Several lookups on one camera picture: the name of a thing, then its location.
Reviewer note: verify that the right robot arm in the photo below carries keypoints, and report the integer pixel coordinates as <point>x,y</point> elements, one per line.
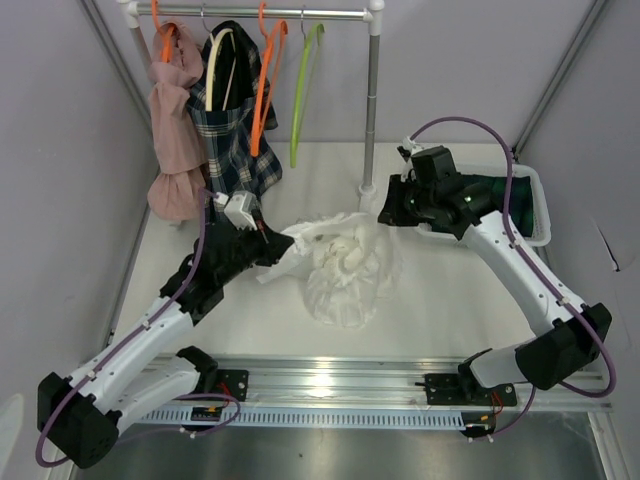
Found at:
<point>569,334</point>

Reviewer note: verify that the left black mount plate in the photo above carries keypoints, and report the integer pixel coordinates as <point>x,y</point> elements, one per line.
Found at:
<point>232,382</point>

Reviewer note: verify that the black mount plate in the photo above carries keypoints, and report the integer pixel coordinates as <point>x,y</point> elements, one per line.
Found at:
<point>449,389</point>
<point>232,382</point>

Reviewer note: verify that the green plaid skirt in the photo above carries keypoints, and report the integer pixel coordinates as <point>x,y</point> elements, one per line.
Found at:
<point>521,204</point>

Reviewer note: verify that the right black mount plate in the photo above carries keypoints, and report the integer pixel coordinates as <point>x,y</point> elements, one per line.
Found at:
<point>449,389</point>

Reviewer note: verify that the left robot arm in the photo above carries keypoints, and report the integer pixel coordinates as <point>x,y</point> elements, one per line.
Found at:
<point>84,413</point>

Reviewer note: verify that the orange plastic hanger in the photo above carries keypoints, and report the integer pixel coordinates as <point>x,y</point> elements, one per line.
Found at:
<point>272,56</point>

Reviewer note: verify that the navy plaid skirt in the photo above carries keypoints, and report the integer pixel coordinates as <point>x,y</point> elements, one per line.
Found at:
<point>227,134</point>

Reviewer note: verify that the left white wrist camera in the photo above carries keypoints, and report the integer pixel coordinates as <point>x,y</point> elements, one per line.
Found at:
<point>238,209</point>

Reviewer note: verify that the cream plastic hanger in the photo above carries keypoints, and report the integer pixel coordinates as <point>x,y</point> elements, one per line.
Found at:
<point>222,83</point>

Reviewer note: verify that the green plastic hanger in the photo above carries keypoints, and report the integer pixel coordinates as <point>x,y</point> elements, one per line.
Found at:
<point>308,60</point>

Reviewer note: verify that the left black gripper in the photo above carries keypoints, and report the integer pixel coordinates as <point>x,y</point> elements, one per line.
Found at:
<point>273,246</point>

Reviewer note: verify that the white ruffled skirt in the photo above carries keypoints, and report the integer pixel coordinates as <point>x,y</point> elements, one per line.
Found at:
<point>348,262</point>

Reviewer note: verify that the white plastic basket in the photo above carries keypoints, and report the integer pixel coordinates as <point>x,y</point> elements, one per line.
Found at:
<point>481,172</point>

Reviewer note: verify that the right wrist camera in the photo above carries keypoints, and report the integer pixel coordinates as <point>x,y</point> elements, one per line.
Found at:
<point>427,166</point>

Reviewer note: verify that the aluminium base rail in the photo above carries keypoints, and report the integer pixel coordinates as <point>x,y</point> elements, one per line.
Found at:
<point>342,382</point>

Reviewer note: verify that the pink skirt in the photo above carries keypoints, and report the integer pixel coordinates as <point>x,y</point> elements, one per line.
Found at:
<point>173,196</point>

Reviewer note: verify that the slotted cable duct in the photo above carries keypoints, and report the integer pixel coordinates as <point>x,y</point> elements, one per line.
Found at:
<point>412,419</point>

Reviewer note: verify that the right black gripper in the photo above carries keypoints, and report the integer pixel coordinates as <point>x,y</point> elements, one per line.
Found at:
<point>392,213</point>

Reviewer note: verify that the orange hanger with pink skirt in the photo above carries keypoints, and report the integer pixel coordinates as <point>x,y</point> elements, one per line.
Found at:
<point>167,33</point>

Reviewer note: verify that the metal clothes rack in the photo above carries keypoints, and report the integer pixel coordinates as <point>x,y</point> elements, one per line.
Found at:
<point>372,15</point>

